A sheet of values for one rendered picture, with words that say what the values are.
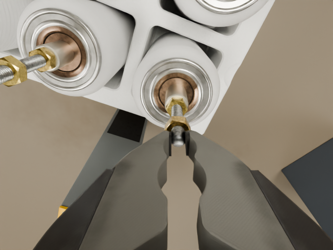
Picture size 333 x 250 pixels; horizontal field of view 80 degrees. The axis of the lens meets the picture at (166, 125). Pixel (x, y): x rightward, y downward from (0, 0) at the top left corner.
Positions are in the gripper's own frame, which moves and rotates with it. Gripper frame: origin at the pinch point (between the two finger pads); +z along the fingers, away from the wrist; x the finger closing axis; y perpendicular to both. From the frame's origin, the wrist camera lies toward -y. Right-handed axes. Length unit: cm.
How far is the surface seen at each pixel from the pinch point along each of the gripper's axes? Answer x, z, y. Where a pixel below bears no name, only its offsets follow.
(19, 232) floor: -58, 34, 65
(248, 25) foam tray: 8.7, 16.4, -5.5
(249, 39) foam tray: 9.2, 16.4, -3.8
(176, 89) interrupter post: 0.0, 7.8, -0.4
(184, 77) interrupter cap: 0.8, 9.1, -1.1
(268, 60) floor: 20.4, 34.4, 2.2
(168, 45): -0.8, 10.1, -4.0
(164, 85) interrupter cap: -1.2, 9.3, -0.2
